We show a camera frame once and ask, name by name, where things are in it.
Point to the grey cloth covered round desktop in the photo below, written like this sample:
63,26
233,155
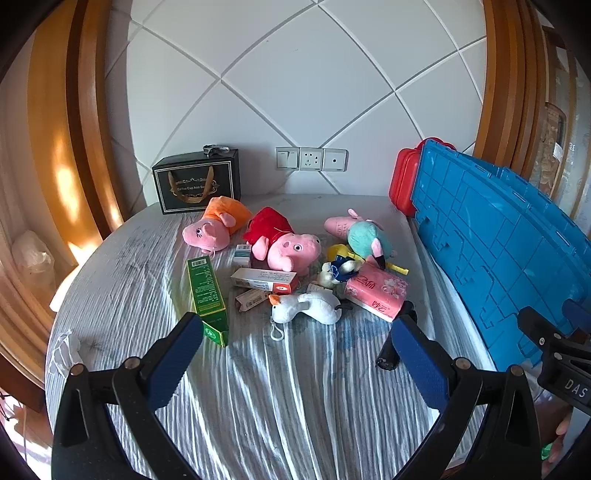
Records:
277,392

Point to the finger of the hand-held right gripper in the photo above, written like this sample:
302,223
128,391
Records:
578,313
535,325

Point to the white goose plush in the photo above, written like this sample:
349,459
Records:
304,307

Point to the yellow plastic toy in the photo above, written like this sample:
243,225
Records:
338,251

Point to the small white teal carton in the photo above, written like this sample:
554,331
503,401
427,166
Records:
242,256

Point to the pig plush red dress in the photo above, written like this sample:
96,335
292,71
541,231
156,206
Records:
288,247

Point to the long green carton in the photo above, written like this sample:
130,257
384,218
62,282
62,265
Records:
207,295

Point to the pig plush orange dress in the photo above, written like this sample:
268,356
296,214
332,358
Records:
210,228

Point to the wooden door frame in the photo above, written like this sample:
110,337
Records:
508,69
83,138

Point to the small duck plush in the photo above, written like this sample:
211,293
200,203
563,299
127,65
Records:
334,272

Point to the person's right hand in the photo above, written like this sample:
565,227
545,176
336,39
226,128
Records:
559,434

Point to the red plastic carry case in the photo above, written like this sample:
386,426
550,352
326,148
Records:
404,184

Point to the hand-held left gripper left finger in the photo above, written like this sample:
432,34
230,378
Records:
178,360

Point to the pink tissue pack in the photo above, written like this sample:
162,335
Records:
376,293

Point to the blue plastic crate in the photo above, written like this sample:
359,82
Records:
485,230

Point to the black cylinder torch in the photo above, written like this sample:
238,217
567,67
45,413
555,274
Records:
385,357

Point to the white plastic bag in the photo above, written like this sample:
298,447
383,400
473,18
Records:
32,256

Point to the white wall light switch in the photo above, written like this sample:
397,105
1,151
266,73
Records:
287,158

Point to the small pink carton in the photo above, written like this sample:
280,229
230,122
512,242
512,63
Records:
253,301

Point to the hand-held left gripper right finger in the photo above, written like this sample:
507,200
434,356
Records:
420,360

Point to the long white red carton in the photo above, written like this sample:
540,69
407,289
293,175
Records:
258,278

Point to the white wall power socket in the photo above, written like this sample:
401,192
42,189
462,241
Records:
310,159

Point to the pig plush teal shirt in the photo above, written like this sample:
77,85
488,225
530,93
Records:
364,235

